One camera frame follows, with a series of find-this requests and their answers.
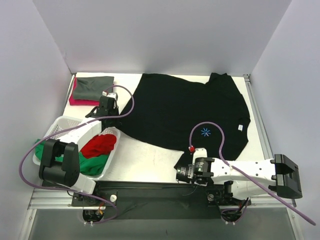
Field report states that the black t-shirt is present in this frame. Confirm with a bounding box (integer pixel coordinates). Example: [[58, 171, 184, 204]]
[[119, 73, 251, 165]]

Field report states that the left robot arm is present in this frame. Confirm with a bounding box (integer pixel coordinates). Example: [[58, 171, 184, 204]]
[[39, 93, 119, 206]]

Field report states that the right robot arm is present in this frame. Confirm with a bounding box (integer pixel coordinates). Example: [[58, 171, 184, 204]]
[[176, 148, 303, 204]]

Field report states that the folded grey t-shirt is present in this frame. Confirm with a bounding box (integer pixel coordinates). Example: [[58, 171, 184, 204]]
[[72, 76, 114, 101]]

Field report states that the folded magenta t-shirt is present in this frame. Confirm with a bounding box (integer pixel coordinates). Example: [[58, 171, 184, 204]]
[[69, 77, 99, 106]]

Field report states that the red t-shirt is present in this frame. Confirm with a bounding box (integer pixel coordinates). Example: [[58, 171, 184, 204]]
[[80, 134, 117, 159]]

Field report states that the green t-shirt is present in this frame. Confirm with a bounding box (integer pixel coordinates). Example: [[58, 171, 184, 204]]
[[34, 142, 109, 176]]

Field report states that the white plastic laundry basket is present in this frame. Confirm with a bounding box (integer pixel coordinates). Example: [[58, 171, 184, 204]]
[[44, 115, 121, 181]]

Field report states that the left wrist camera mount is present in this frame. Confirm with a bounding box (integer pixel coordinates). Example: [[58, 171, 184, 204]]
[[102, 91, 118, 101]]

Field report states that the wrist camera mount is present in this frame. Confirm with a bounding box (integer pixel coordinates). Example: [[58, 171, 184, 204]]
[[188, 146, 207, 159], [102, 91, 118, 101]]

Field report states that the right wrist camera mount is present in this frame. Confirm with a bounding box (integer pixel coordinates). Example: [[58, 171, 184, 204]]
[[188, 146, 207, 159]]

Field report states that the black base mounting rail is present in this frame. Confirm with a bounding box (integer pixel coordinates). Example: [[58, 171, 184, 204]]
[[71, 181, 251, 222]]

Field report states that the aluminium frame rail right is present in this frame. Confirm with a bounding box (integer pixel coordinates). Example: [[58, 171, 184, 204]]
[[243, 74, 274, 159]]

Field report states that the aluminium frame rail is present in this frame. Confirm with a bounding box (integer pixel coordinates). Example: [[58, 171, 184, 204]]
[[243, 74, 274, 159], [27, 191, 76, 210]]

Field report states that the aluminium frame rail front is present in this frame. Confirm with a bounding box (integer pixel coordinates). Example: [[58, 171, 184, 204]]
[[27, 191, 76, 210]]

